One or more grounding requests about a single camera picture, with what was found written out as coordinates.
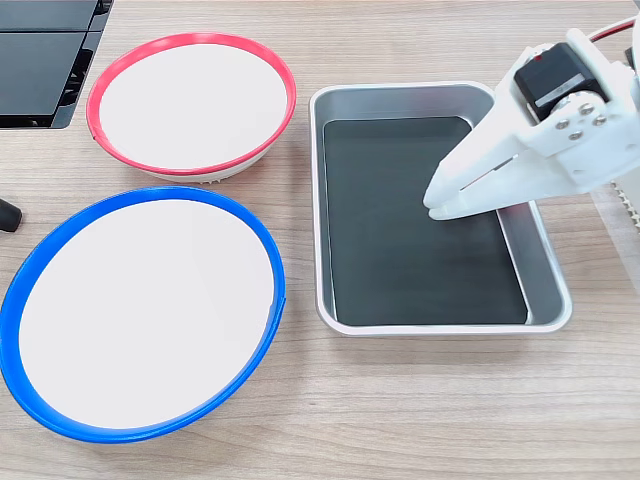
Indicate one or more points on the silver metal tray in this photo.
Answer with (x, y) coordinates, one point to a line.
(542, 265)

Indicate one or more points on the white dish with red rim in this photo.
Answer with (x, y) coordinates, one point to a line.
(190, 105)

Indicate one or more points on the white dish with blue rim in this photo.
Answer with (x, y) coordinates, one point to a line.
(145, 310)

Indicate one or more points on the white mesh anti-slip mat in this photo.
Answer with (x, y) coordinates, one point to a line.
(628, 206)
(211, 181)

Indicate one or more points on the translucent white tape sheet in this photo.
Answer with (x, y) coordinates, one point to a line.
(620, 250)

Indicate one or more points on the black mat liner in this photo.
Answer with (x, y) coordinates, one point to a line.
(400, 250)

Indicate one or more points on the black flat panel device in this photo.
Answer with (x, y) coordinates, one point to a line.
(35, 70)

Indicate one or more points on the black rubber foot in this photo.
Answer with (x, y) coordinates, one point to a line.
(9, 215)

